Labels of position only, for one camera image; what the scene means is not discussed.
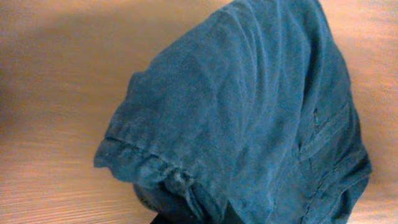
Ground dark blue shorts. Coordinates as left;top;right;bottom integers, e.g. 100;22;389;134
93;0;371;223

